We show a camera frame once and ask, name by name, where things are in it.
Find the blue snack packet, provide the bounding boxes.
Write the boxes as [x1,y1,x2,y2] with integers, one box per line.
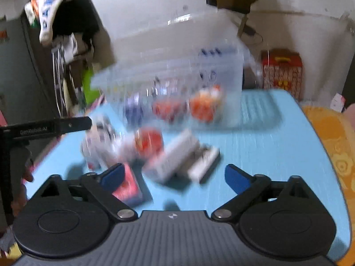
[124,96,145,128]

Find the red patterned gift box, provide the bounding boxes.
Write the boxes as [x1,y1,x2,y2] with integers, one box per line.
[261,49,303,100]

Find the grey cabinet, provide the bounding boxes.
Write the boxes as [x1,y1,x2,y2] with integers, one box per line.
[0,17,60,128]

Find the small white box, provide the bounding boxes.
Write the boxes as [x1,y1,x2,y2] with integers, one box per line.
[187,144,221,183]

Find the red and blue card box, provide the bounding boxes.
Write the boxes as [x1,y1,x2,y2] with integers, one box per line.
[111,163,145,207]

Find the green plastic item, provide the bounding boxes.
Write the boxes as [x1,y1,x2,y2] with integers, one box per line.
[82,66,103,105]

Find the white cloth with blue print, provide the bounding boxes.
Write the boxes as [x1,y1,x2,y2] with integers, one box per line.
[38,0,85,45]

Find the yellow patterned blanket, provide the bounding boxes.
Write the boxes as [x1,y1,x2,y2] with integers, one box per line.
[301,105,355,266]

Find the long white box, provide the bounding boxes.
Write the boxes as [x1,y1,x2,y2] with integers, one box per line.
[143,130,201,184]

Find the person's left hand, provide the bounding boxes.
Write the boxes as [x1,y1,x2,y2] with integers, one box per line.
[14,146,35,185]

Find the white printed packet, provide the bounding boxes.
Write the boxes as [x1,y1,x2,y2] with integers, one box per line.
[81,116,131,169]

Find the red snack packet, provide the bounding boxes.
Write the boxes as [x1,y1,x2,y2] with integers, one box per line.
[151,100,187,123]

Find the red round packet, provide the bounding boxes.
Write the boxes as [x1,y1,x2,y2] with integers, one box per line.
[134,128,165,158]

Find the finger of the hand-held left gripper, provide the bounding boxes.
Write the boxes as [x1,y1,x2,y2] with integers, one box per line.
[0,116,93,141]

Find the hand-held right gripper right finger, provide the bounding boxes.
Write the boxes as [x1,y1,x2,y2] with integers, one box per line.
[211,164,314,222]

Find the black hanging clothes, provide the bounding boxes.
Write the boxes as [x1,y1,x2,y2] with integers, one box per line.
[51,0,101,61]

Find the clear plastic storage container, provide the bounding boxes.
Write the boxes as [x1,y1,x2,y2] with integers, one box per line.
[90,12,264,129]

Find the orange and white snack packet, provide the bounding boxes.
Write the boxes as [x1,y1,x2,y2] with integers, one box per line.
[189,85,226,122]

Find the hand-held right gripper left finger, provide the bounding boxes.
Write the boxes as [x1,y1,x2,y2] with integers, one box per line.
[41,162,137,222]

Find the pink paper item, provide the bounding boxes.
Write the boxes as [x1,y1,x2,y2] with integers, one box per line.
[331,92,347,113]

